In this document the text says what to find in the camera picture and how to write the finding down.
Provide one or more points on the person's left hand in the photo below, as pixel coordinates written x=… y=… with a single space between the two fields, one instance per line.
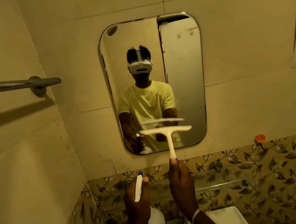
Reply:
x=135 y=210

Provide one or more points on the person's right hand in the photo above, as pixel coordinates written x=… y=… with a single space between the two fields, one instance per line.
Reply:
x=184 y=190

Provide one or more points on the person's left fingers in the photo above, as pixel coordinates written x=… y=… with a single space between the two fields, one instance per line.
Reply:
x=145 y=182

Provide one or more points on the person's right fingers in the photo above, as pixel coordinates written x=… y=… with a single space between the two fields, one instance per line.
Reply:
x=175 y=170

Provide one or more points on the white spray bottle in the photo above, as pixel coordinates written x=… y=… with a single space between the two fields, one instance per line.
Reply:
x=139 y=188

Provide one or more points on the white window squeegee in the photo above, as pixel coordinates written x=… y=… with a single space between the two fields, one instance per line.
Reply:
x=170 y=140

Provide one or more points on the white toilet tank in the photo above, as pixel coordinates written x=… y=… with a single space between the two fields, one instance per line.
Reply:
x=228 y=219

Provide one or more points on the metal towel bar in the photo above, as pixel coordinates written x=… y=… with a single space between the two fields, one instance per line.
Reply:
x=11 y=85

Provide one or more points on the rounded wall mirror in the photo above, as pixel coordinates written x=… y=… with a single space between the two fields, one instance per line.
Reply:
x=187 y=83

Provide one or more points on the orange wall hook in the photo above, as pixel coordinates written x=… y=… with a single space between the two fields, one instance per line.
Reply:
x=259 y=138

